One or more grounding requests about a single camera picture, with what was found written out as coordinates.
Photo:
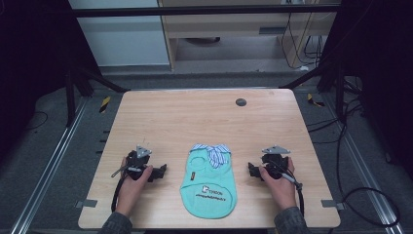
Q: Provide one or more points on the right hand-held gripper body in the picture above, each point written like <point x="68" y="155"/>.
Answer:
<point x="275" y="161"/>

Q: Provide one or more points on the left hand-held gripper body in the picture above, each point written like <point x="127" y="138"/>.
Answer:
<point x="139" y="160"/>

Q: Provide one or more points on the teal pet shirt striped collar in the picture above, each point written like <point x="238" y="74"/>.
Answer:
<point x="207" y="188"/>

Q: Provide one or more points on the person's left hand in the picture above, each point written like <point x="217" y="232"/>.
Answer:
<point x="131" y="190"/>

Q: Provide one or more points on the person's right hand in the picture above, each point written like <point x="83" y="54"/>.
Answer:
<point x="281" y="190"/>

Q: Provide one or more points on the grey round table grommet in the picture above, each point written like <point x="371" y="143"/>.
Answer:
<point x="241" y="102"/>

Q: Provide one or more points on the yellow black striped marker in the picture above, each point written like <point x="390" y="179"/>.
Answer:
<point x="104" y="104"/>
<point x="314" y="100"/>

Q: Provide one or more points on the white cabinet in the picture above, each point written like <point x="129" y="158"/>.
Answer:
<point x="121" y="35"/>

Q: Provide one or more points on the dark curtain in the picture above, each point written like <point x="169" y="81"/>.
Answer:
<point x="380" y="74"/>
<point x="30" y="65"/>

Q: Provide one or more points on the light wooden desk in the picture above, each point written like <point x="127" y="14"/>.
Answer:
<point x="240" y="26"/>

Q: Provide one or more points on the grey metal table bracket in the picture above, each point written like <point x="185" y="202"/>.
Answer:
<point x="86" y="203"/>
<point x="332" y="204"/>

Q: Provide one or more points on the aluminium floor rail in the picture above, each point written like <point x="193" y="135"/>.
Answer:
<point x="48" y="165"/>
<point x="365" y="162"/>

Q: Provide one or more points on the black metal frame stand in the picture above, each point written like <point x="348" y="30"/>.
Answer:
<point x="337" y="87"/>
<point x="70" y="97"/>

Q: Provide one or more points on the black horizontal frame bar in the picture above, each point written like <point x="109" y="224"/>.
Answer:
<point x="204" y="11"/>

